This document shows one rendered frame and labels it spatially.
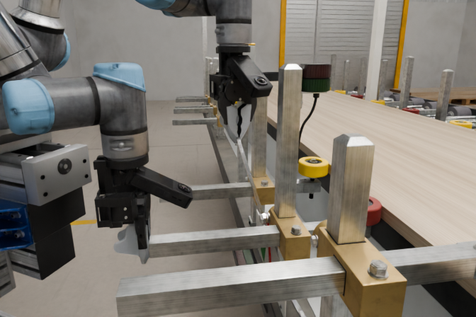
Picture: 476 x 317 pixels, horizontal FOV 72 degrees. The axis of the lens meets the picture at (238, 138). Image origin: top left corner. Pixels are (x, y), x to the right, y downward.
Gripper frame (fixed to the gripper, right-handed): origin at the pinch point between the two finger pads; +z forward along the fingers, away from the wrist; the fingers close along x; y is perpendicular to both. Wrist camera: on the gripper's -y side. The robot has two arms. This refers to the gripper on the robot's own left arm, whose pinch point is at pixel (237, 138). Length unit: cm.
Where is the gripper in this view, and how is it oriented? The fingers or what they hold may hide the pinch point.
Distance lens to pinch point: 73.6
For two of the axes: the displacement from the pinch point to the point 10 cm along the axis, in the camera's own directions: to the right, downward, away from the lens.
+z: -0.1, 9.6, 2.8
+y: -4.9, -2.5, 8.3
